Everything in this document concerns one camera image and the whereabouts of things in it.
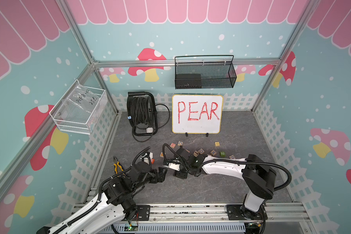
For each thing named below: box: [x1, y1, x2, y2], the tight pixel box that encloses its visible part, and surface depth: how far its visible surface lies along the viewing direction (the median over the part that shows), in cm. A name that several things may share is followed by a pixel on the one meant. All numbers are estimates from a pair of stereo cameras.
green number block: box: [219, 151, 227, 158], surface depth 97 cm
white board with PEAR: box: [171, 94, 224, 135], surface depth 102 cm
